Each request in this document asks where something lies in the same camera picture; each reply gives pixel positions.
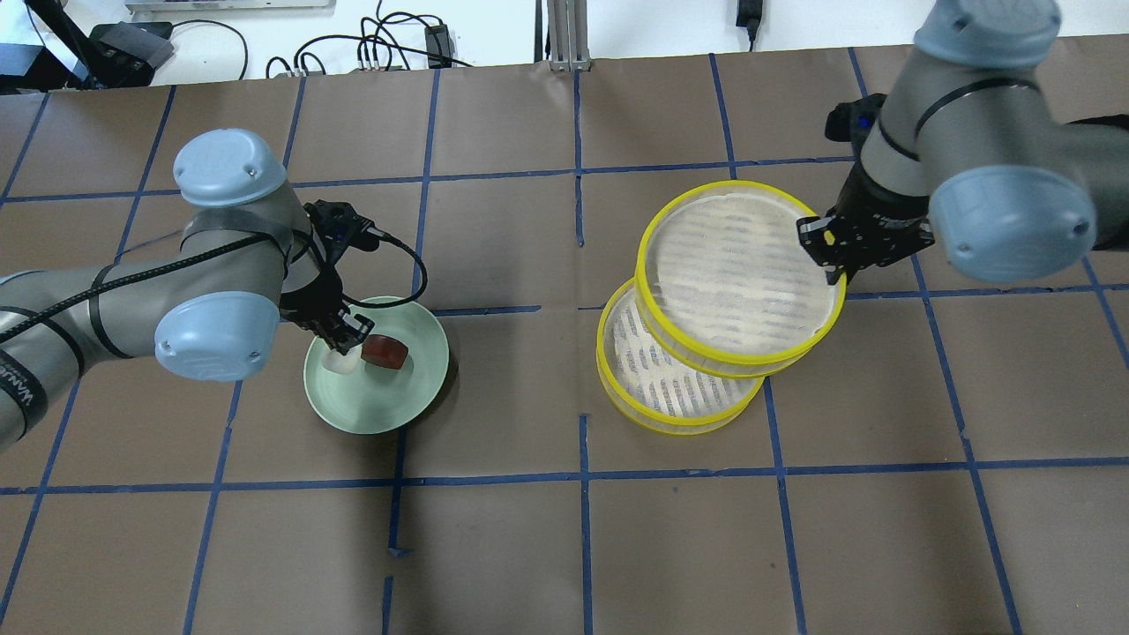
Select yellow-rimmed bottom steamer layer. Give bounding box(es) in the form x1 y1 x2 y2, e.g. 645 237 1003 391
595 279 765 437

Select yellow-rimmed top steamer layer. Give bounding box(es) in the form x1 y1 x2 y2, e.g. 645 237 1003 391
633 180 847 379

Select yellow-rimmed steamer layer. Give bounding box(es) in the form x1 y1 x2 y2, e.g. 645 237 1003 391
595 279 765 437
633 180 847 379

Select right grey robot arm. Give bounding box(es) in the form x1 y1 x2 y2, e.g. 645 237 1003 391
796 1 1128 284

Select black power adapter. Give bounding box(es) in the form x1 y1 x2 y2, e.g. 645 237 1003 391
425 24 454 68

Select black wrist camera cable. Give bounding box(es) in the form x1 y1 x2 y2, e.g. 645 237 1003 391
348 225 430 310

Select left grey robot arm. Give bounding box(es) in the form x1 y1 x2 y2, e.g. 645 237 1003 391
1 128 374 449

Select light green plate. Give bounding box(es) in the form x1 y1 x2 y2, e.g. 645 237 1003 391
303 302 449 434

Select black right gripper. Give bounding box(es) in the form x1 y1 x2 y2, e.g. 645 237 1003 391
797 172 934 286

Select white bun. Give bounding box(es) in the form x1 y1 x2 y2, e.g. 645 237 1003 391
321 346 362 375

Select aluminium frame post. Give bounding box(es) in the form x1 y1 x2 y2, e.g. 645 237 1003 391
545 0 592 72

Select black cables on wall side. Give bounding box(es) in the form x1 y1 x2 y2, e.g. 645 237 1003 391
172 0 473 80

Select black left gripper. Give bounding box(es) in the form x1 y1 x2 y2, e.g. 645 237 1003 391
280 268 371 356

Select black device on stand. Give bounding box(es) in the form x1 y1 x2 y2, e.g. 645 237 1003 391
1 1 174 95

